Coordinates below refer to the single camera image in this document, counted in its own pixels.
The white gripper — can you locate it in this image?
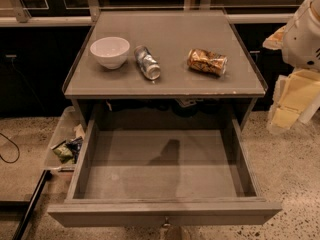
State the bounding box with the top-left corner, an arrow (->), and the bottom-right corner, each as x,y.
262,0 -> 320,134

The crushed orange can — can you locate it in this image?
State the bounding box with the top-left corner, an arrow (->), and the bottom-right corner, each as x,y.
187,49 -> 228,77

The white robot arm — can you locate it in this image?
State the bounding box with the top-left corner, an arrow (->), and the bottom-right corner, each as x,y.
263,0 -> 320,134

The crushed silver blue can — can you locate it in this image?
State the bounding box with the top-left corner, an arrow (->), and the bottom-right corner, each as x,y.
134,46 -> 161,81

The grey cabinet with glass top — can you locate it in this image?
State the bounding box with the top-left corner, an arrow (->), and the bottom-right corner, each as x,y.
63,10 -> 267,124

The open grey top drawer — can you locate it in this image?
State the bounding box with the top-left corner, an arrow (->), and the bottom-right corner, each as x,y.
48,110 -> 281,227

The metal drawer knob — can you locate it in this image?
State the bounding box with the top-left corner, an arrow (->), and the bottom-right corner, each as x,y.
162,217 -> 171,228

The white bowl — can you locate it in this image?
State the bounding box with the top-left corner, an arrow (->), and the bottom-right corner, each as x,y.
90,37 -> 130,69

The clear plastic bin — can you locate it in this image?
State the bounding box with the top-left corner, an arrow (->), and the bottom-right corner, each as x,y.
44,106 -> 85,171

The green snack bag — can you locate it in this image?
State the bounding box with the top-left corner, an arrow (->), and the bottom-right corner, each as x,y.
51,137 -> 83,164

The black floor rail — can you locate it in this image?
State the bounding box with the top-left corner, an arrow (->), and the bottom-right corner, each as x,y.
0,170 -> 52,240

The black cable on floor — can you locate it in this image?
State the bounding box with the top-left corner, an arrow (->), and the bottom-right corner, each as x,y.
0,132 -> 21,165

